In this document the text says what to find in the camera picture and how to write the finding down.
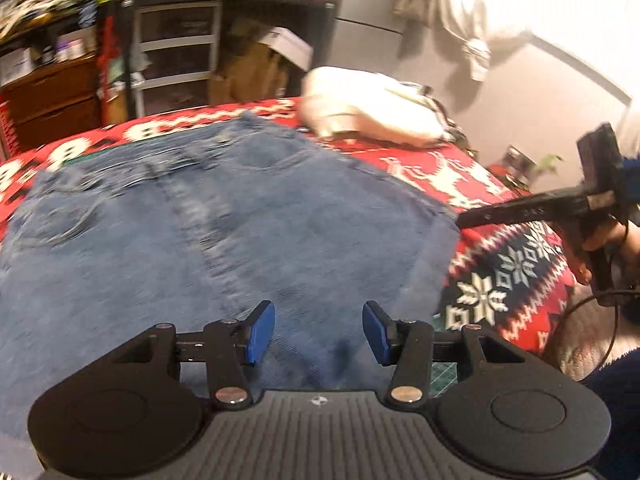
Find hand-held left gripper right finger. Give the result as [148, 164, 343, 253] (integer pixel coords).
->
[362, 301, 544, 407]

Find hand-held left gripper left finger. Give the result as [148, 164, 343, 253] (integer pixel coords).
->
[101, 301, 278, 407]

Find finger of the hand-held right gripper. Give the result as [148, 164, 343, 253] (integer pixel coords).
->
[457, 196, 554, 232]

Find blue denim shorts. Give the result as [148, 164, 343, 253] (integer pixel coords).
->
[0, 112, 462, 462]

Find person's right hand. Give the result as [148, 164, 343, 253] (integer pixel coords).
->
[565, 217, 631, 286]

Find green plant sprig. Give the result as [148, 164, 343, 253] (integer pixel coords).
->
[534, 151, 567, 177]

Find red patterned blanket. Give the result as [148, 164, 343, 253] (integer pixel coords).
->
[0, 94, 577, 480]

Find green cutting mat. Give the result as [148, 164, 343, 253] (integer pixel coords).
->
[429, 309, 459, 384]

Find white knit sweater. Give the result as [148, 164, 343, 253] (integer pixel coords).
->
[299, 65, 454, 149]

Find white curtain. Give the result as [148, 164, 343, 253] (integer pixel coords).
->
[439, 0, 640, 84]

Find leaning brown cardboard sheets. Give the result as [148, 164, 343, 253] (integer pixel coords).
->
[209, 14, 297, 107]

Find white shoe box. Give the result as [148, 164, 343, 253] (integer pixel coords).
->
[256, 25, 314, 73]

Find white plastic bag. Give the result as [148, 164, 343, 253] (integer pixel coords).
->
[106, 51, 152, 94]

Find white plastic drawer unit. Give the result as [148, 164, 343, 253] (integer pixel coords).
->
[130, 0, 224, 119]

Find brown wooden drawer cabinet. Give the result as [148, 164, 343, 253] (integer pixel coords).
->
[0, 51, 104, 154]

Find red printed carton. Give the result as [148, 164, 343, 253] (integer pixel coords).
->
[0, 99, 22, 162]

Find white cardboard box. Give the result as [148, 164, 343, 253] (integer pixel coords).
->
[0, 46, 37, 87]

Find blue striped necktie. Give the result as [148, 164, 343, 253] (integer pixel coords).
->
[76, 0, 99, 29]

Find wall power outlet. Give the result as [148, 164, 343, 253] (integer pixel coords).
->
[501, 144, 539, 182]

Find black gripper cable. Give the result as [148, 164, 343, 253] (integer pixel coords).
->
[542, 287, 640, 366]

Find red mop handle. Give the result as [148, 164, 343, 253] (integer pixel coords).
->
[96, 4, 127, 127]

